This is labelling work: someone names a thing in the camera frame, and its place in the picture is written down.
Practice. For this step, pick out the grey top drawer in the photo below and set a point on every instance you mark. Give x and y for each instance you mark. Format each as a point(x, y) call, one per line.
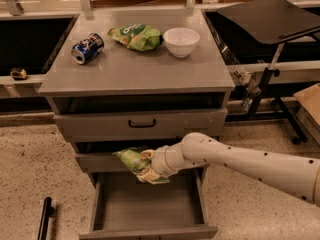
point(139, 125)

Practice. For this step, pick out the black bar handle on floor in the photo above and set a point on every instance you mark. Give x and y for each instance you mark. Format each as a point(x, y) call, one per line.
point(47, 212)

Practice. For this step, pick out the grey open bottom drawer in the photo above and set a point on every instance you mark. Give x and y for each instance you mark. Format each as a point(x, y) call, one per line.
point(126, 209)

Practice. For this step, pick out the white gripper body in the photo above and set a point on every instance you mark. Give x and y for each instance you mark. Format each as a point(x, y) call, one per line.
point(159, 163)

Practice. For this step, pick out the black laptop stand table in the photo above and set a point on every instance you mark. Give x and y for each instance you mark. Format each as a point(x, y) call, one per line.
point(262, 30)

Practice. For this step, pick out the white bowl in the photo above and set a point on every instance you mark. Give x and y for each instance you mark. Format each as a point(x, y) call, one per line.
point(181, 42)

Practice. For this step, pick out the grey drawer cabinet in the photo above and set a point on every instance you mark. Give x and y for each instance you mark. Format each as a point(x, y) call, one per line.
point(120, 80)

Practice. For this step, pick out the blue soda can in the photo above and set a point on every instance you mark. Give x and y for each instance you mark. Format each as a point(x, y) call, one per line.
point(87, 49)

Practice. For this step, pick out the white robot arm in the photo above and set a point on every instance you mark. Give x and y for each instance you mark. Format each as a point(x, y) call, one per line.
point(295, 175)

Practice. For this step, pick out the green jalapeno kettle chip bag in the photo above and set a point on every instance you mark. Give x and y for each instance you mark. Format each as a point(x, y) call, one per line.
point(133, 161)

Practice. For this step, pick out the cardboard box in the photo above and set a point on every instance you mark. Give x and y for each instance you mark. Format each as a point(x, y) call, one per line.
point(309, 112)

